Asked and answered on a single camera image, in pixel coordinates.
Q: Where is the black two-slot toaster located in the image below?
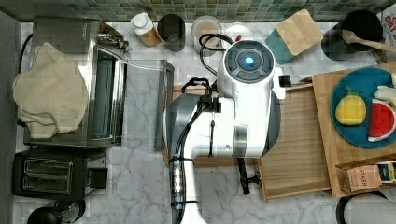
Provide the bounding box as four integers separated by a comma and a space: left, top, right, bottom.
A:
11, 148, 108, 201

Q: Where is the glass jar with snacks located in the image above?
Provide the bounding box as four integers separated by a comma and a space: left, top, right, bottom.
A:
191, 16, 222, 57

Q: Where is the red watermelon toy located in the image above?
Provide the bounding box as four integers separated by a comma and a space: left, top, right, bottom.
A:
368, 99, 395, 142

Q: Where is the yellow pineapple toy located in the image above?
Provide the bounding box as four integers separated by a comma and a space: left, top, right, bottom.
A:
335, 86, 367, 126

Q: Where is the wooden tea bag box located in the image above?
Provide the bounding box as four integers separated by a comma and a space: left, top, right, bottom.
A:
337, 161, 395, 193

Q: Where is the white toy food piece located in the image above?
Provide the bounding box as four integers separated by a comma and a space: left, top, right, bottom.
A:
374, 73, 396, 106

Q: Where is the dark grey cup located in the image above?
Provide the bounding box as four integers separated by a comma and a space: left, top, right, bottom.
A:
157, 14, 185, 52

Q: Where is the blue plate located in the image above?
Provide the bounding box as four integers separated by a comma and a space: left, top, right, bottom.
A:
330, 68, 395, 148

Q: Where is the black utensil holder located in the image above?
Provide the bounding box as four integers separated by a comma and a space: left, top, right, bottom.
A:
321, 9, 383, 61

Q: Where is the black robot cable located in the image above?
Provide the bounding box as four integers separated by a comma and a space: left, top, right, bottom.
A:
169, 33, 235, 224

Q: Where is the stainless toaster oven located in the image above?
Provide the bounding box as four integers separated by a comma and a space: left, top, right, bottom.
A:
23, 16, 174, 150

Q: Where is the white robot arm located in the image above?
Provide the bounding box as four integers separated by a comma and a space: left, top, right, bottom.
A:
163, 40, 286, 224

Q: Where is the black kettle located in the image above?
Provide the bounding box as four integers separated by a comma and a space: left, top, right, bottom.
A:
27, 200, 86, 224

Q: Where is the beige folded towel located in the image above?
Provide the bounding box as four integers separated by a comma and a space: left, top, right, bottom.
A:
13, 43, 89, 139

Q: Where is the wooden drawer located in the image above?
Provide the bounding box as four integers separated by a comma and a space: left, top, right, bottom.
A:
246, 83, 331, 202

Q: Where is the wooden spoon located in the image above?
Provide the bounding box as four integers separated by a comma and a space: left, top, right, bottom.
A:
342, 30, 396, 52

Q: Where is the white-capped spice bottle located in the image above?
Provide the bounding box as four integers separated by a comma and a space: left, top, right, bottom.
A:
131, 12, 161, 48

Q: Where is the cereal box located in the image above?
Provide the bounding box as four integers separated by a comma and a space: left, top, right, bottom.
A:
377, 4, 396, 45

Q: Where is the teal canister with wooden lid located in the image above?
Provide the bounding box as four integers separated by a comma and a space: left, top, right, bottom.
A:
265, 9, 323, 64

